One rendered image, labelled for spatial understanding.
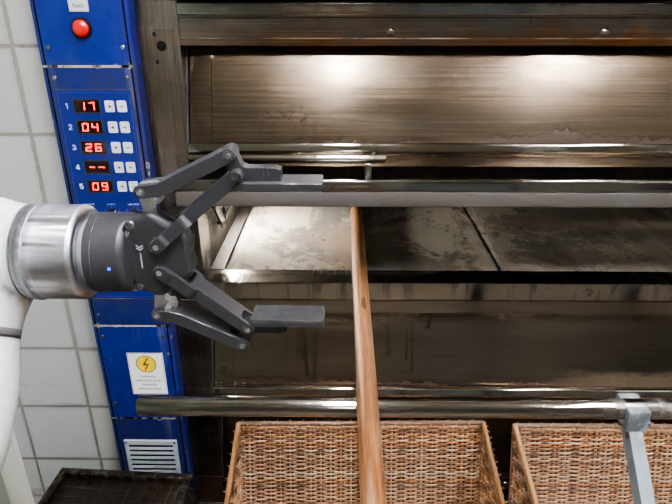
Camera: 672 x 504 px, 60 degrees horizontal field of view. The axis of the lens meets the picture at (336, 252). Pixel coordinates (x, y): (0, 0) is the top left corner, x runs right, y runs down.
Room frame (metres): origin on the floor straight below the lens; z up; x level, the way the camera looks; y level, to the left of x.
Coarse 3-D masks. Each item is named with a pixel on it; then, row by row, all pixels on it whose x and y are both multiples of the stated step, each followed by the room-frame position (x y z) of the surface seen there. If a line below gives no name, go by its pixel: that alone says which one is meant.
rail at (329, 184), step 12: (204, 180) 0.91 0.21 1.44; (216, 180) 0.91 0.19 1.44; (324, 180) 0.91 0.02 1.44; (336, 180) 0.91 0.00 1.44; (348, 180) 0.91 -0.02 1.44; (360, 180) 0.91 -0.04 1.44; (372, 180) 0.91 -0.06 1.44; (384, 180) 0.91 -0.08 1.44; (396, 180) 0.91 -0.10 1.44; (408, 180) 0.90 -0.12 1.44; (420, 180) 0.90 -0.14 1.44; (432, 180) 0.90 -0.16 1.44; (444, 180) 0.90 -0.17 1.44; (456, 180) 0.90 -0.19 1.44; (468, 180) 0.90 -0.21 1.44; (480, 180) 0.90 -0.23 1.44; (492, 180) 0.90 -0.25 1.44; (504, 180) 0.90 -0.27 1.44; (516, 180) 0.90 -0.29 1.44; (528, 180) 0.90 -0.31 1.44; (540, 180) 0.90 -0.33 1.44; (552, 180) 0.90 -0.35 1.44; (564, 180) 0.90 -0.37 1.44; (576, 180) 0.90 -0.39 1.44; (588, 180) 0.90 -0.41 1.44; (600, 180) 0.90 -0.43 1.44; (612, 180) 0.90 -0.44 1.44; (624, 180) 0.90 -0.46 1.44; (636, 180) 0.90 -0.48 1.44; (648, 180) 0.90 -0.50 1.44; (660, 180) 0.90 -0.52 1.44; (660, 192) 0.90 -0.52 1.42
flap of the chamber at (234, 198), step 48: (192, 192) 0.90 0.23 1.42; (240, 192) 0.90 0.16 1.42; (288, 192) 0.90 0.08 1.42; (336, 192) 0.90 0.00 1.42; (384, 192) 0.90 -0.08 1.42; (432, 192) 0.90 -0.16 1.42; (480, 192) 0.90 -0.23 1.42; (528, 192) 0.90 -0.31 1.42; (576, 192) 0.90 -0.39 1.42; (624, 192) 0.90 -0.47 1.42
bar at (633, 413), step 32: (224, 416) 0.68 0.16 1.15; (256, 416) 0.68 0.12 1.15; (288, 416) 0.67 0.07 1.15; (320, 416) 0.67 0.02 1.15; (352, 416) 0.67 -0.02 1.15; (384, 416) 0.67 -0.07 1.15; (416, 416) 0.67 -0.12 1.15; (448, 416) 0.67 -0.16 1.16; (480, 416) 0.67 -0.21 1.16; (512, 416) 0.67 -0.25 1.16; (544, 416) 0.67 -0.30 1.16; (576, 416) 0.67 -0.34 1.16; (608, 416) 0.67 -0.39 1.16; (640, 416) 0.66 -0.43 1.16; (640, 448) 0.64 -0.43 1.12; (640, 480) 0.61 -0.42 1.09
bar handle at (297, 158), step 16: (192, 160) 0.95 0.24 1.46; (256, 160) 0.95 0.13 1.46; (272, 160) 0.95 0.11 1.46; (288, 160) 0.95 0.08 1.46; (304, 160) 0.95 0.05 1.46; (320, 160) 0.95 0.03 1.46; (336, 160) 0.95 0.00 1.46; (352, 160) 0.95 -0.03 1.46; (368, 160) 0.95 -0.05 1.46; (384, 160) 0.95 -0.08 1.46; (368, 176) 0.94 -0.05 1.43
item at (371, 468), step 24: (360, 216) 1.35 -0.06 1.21; (360, 240) 1.19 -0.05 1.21; (360, 264) 1.07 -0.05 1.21; (360, 288) 0.96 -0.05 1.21; (360, 312) 0.88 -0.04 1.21; (360, 336) 0.80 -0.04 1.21; (360, 360) 0.74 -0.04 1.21; (360, 384) 0.68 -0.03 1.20; (360, 408) 0.63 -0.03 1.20; (360, 432) 0.58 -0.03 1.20; (360, 456) 0.54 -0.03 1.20; (360, 480) 0.51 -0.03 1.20; (384, 480) 0.51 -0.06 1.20
